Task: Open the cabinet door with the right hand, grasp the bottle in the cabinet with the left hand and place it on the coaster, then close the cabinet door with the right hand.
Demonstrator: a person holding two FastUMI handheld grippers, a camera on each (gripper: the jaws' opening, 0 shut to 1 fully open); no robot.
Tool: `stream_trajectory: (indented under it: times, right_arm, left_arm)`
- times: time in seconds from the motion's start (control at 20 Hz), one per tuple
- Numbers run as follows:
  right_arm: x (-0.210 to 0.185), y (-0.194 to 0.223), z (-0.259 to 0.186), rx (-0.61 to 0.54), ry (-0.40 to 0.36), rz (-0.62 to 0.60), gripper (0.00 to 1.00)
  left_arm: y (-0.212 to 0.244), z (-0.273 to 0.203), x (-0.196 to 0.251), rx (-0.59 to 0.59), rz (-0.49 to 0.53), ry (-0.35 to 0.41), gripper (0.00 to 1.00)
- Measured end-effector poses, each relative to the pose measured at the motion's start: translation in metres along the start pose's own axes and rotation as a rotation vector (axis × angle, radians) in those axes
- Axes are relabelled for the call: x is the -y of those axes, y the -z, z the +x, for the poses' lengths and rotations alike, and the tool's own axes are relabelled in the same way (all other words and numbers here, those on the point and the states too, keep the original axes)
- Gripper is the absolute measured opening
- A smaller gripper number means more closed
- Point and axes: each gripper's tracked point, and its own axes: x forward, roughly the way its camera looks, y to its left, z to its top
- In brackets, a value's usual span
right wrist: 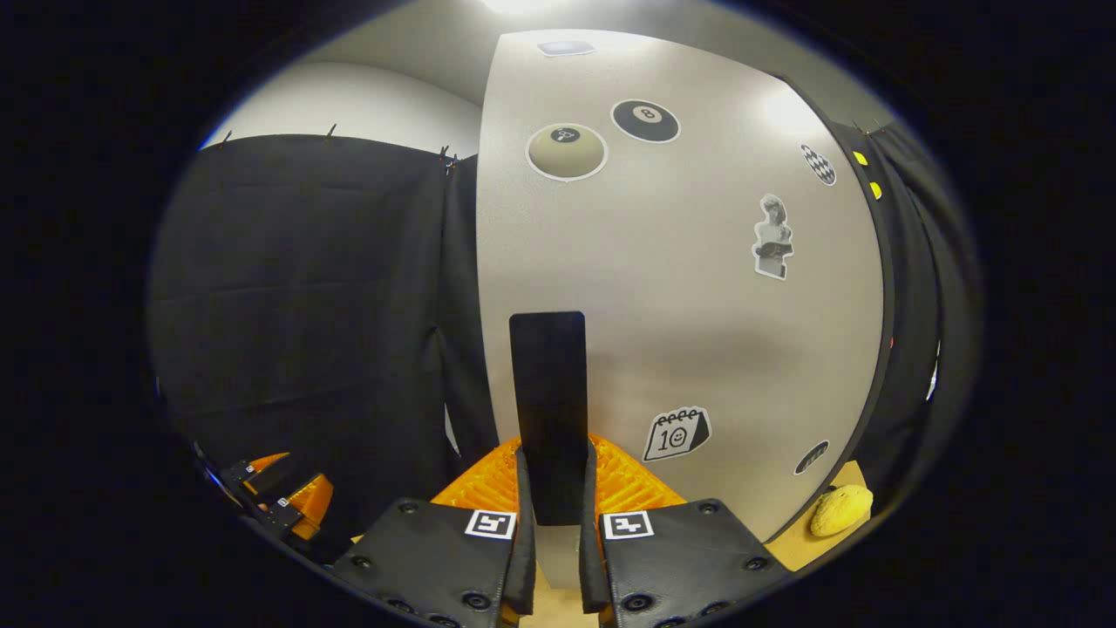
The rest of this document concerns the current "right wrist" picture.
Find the black backdrop cloth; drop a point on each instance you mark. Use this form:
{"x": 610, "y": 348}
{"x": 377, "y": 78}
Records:
{"x": 305, "y": 305}

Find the dark grey cabinet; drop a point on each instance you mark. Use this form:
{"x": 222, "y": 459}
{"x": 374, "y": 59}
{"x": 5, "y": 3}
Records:
{"x": 888, "y": 305}

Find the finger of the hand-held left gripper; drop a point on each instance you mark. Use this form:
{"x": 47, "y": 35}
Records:
{"x": 305, "y": 508}
{"x": 261, "y": 473}

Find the large ceiling light panel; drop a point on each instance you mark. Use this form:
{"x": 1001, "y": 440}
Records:
{"x": 519, "y": 5}

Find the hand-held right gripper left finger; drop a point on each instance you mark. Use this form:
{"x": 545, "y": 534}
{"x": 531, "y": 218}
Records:
{"x": 436, "y": 558}

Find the grey cabinet door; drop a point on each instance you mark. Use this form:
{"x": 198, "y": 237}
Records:
{"x": 680, "y": 331}

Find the metal cloth clip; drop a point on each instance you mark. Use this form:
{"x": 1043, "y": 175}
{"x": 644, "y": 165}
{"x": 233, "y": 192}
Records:
{"x": 447, "y": 160}

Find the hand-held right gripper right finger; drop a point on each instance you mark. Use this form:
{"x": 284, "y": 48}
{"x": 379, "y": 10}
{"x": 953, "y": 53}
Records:
{"x": 689, "y": 558}

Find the pale yellow lumpy object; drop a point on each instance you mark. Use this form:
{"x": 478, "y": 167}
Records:
{"x": 841, "y": 510}

